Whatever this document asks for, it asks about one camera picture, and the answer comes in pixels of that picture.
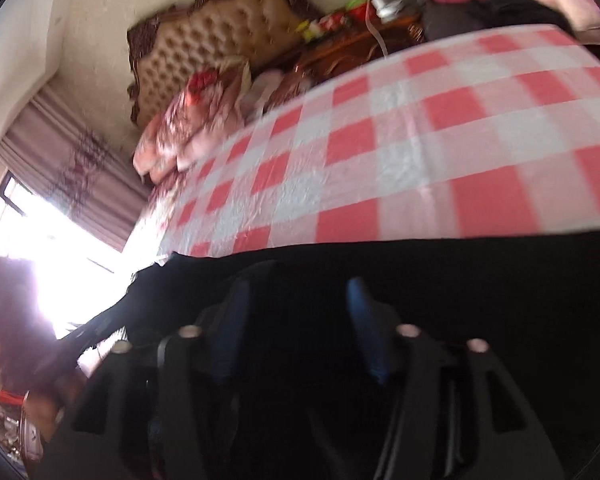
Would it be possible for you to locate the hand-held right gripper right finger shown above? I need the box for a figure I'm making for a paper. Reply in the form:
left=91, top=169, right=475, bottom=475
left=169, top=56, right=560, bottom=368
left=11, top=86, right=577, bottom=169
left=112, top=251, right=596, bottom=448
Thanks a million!
left=345, top=277, right=566, bottom=480

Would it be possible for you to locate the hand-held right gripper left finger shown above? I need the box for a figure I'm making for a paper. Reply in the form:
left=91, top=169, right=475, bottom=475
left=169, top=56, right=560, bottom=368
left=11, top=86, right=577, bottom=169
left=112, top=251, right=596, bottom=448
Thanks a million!
left=25, top=280, right=253, bottom=480

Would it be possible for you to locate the pink floral bedsheet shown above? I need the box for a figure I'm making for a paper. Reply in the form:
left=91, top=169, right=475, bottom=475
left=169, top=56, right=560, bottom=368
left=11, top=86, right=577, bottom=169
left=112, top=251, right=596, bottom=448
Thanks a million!
left=122, top=180, right=196, bottom=261

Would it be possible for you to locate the pink white checked tablecloth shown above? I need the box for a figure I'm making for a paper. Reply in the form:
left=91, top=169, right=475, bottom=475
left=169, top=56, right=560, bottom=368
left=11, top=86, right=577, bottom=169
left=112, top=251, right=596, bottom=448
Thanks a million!
left=152, top=24, right=600, bottom=261

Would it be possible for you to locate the folded pink floral quilt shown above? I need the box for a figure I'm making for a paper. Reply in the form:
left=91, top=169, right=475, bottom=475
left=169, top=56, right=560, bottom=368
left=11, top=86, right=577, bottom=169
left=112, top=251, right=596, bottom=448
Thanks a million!
left=132, top=57, right=253, bottom=186

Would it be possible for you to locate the bright window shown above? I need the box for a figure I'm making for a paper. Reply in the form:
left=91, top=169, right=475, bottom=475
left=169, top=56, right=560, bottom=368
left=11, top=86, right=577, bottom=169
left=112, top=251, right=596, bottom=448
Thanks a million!
left=0, top=170, right=131, bottom=341

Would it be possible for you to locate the pink patterned curtain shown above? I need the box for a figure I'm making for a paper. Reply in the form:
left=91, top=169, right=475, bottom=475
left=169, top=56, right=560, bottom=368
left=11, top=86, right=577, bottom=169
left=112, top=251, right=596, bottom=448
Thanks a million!
left=0, top=82, right=151, bottom=256

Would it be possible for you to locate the pink checked pillow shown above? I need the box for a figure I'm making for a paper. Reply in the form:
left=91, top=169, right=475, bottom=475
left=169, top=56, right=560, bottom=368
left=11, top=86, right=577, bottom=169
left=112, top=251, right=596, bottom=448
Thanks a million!
left=245, top=70, right=286, bottom=121

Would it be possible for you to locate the carved wooden nightstand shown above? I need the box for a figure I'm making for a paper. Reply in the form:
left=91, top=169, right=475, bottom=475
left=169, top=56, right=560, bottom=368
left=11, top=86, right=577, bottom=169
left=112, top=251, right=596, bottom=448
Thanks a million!
left=292, top=10, right=426, bottom=86

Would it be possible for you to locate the tufted carved wooden headboard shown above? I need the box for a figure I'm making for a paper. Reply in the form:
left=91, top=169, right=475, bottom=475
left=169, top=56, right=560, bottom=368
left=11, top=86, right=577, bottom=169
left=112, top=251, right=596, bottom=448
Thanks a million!
left=126, top=0, right=326, bottom=128

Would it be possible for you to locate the yellow lid jar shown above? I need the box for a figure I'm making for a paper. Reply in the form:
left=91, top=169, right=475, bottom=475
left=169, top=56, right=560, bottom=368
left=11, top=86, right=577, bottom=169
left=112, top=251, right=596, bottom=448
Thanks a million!
left=295, top=20, right=326, bottom=42

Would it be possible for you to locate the red bowl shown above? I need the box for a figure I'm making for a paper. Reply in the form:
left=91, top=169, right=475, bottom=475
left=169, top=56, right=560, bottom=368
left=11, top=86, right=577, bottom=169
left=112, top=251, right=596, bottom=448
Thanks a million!
left=347, top=2, right=374, bottom=24

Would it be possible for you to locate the black leather armchair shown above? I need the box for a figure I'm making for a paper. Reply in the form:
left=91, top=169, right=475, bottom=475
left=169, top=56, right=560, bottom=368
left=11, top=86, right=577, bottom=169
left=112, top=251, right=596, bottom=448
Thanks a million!
left=397, top=0, right=581, bottom=41

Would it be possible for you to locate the black clothes pile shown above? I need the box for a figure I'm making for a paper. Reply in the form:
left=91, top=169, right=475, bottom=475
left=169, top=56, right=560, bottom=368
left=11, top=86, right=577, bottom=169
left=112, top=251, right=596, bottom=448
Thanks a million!
left=467, top=0, right=566, bottom=26

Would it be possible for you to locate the white charger cable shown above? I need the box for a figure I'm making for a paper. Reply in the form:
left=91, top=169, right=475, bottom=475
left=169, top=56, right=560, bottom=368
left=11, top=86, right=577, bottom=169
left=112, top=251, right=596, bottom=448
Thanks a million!
left=364, top=14, right=389, bottom=57

